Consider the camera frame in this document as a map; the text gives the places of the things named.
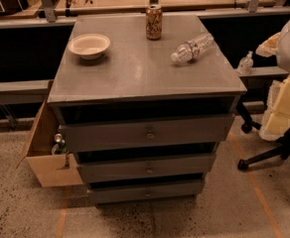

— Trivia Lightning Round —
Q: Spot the black office chair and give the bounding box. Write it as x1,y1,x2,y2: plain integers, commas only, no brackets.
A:
236,101,290,171

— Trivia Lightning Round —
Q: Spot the clear sanitizer pump bottle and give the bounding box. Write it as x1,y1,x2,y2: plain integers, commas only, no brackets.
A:
237,51,253,74

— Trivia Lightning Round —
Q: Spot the middle grey drawer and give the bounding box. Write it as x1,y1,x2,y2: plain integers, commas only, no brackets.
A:
78,153,216,183

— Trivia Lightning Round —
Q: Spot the patterned drink can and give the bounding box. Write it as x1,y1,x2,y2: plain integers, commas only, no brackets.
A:
146,4,163,40

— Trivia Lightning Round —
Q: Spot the open cardboard box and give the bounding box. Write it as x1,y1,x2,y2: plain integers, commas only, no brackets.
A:
16,79,84,188

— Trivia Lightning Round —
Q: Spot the top grey drawer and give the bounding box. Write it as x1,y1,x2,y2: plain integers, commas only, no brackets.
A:
60,114,234,153

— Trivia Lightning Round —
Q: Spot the grey metal desk post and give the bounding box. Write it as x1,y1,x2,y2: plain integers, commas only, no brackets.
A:
41,0,57,23

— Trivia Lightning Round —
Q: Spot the grey drawer cabinet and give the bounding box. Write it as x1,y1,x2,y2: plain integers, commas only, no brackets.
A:
47,14,248,206

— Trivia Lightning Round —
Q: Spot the bottom grey drawer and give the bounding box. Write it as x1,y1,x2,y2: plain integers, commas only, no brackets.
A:
87,179,204,204

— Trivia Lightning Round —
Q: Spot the white paper bowl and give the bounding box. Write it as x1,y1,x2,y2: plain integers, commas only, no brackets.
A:
68,34,111,60

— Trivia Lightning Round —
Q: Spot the grey drawer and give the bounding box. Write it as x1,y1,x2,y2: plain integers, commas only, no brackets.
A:
87,179,204,204
60,114,234,153
78,153,216,183

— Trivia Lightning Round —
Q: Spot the clear plastic water bottle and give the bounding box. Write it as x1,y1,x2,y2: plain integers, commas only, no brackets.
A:
171,33,215,62

